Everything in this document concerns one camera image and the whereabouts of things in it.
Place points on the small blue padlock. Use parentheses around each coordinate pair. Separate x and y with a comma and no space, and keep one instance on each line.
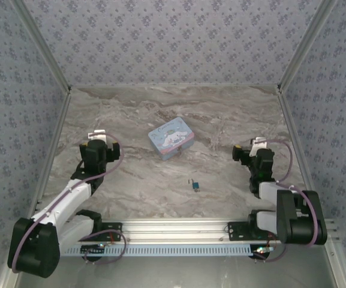
(195,186)

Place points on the cartoon print tin box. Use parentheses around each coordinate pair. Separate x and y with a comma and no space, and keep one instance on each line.
(171,139)

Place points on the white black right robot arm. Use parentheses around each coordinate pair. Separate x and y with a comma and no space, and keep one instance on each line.
(268,190)

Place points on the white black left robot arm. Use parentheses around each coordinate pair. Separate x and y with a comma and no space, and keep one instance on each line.
(70,201)

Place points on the small black circuit board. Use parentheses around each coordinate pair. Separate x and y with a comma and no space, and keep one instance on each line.
(93,249)
(262,250)

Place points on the grey metal panel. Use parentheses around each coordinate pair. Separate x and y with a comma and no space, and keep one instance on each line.
(175,273)

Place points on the aluminium frame profile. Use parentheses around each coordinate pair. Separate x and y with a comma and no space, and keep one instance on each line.
(42,45)
(307,45)
(292,129)
(57,132)

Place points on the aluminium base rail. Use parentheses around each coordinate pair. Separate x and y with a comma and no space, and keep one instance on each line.
(175,229)

